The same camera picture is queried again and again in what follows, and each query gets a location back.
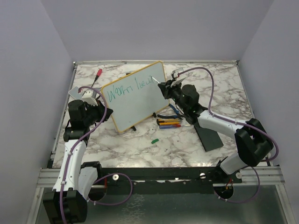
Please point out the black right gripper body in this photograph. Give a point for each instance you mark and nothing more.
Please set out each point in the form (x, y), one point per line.
(174, 92)

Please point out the yellow framed whiteboard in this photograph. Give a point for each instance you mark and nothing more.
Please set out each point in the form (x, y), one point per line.
(135, 97)

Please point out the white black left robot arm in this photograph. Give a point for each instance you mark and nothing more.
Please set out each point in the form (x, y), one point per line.
(67, 202)

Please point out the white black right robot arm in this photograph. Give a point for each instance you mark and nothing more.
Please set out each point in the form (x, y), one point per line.
(252, 141)

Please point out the orange pen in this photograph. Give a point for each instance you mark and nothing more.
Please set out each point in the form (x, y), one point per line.
(169, 123)

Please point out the blue red precision screwdriver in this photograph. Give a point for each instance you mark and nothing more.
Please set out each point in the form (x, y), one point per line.
(172, 126)

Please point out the black rectangular eraser block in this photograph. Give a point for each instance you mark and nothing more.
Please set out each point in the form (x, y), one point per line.
(208, 138)

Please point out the small white square device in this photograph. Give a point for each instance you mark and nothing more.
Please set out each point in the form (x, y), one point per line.
(74, 93)

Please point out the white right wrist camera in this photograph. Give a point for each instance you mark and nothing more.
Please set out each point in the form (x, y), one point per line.
(175, 77)

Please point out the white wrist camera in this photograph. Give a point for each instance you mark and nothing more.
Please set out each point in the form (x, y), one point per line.
(89, 98)
(175, 77)

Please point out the blue handled cutting pliers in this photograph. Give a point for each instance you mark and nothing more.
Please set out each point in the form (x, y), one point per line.
(177, 114)

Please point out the red handled screwdriver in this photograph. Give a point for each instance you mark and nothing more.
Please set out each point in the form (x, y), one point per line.
(97, 76)

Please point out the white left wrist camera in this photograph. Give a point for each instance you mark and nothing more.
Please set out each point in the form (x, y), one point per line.
(89, 98)

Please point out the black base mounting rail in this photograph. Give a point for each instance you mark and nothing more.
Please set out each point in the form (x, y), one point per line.
(175, 180)

